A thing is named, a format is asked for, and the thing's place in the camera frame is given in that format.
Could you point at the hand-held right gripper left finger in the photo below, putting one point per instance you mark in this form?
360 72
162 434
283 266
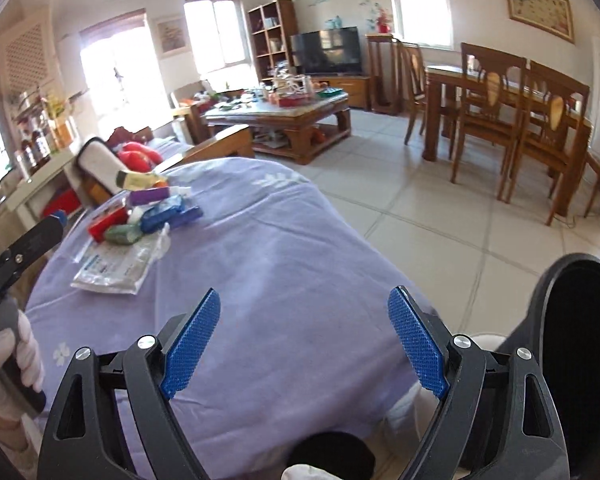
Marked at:
195 345

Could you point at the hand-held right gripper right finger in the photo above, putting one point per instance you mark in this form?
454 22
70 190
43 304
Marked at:
415 345

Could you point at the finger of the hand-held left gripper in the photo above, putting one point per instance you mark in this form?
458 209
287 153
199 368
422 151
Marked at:
35 242

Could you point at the blue wet wipes pack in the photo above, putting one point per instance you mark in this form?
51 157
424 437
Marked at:
162 211

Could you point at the person's left forearm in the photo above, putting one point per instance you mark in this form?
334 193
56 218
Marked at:
2 447

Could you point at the person's left hand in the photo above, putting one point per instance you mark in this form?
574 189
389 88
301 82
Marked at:
30 355

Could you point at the red box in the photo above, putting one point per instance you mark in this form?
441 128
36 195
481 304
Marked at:
62 205

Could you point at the white shelf cabinet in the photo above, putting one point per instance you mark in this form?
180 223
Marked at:
35 185

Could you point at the red packet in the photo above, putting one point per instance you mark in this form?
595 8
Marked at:
107 222

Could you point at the clear plastic packaging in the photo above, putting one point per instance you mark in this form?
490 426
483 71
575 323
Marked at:
112 267

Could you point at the green packet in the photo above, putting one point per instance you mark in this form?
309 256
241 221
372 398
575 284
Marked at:
122 234

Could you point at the dark glass bottle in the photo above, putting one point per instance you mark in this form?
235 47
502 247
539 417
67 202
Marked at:
42 141
27 149

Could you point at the white cushion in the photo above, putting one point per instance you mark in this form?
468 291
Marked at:
97 165

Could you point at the purple floral tablecloth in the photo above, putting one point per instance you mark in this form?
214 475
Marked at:
280 270

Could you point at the yellow green tube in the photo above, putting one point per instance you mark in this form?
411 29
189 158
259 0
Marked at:
137 179

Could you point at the purple spray bottle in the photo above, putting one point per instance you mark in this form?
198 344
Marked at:
150 195

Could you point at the dark blue packet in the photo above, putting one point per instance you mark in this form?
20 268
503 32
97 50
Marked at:
187 216

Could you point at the red cushion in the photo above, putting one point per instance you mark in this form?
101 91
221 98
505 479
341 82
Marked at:
140 156

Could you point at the yellow flowers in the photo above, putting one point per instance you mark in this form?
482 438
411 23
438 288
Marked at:
55 105

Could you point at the balcony window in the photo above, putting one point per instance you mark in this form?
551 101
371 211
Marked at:
115 80

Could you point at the white lattice panel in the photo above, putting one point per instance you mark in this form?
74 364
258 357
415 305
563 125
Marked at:
27 60

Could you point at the wooden sofa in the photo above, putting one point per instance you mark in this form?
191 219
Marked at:
220 145

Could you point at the wooden armchair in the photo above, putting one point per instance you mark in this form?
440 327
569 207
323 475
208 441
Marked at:
192 105

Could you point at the wooden coffee table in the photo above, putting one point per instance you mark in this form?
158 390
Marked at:
285 122

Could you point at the small framed picture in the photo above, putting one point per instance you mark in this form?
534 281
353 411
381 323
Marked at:
172 35

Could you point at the wooden television stand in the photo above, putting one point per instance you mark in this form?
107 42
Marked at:
352 91

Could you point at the wooden dining table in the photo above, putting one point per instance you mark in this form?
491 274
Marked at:
445 77

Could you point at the tall wooden stand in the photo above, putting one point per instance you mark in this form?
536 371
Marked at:
382 75

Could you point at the white toy set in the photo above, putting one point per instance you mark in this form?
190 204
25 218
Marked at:
292 86

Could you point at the living room window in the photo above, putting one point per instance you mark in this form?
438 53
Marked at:
220 35

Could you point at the black television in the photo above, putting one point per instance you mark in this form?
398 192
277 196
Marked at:
325 52

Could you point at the wooden bookshelf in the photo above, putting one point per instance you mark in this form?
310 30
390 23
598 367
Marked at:
272 40

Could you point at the red flower vase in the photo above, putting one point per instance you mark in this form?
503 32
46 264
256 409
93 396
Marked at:
382 22

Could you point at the dining area window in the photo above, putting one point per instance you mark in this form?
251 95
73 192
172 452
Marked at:
422 12

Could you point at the large framed picture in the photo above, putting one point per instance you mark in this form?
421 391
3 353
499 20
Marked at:
537 5

